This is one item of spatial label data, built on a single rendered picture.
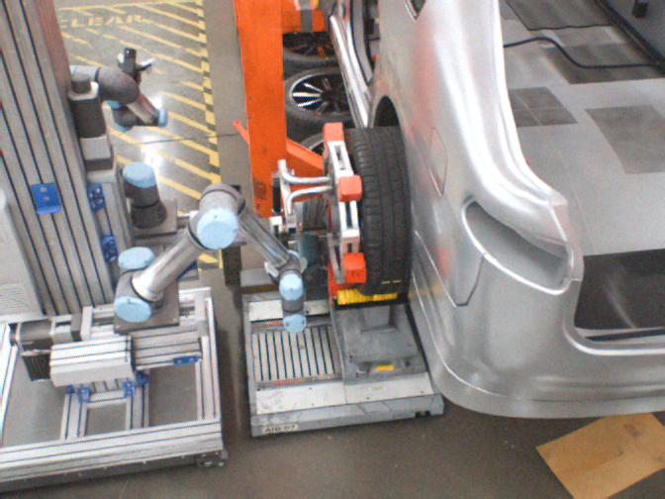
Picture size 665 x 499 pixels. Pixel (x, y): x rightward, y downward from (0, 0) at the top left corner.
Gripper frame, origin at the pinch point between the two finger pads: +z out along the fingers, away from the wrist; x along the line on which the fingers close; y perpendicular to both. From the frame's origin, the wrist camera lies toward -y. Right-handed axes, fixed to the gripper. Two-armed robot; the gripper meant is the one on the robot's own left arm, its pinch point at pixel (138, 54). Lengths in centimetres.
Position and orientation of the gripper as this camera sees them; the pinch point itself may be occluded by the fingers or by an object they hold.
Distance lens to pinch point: 333.8
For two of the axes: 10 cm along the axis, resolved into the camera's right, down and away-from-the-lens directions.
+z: 0.8, -6.4, 7.6
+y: -1.2, 7.5, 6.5
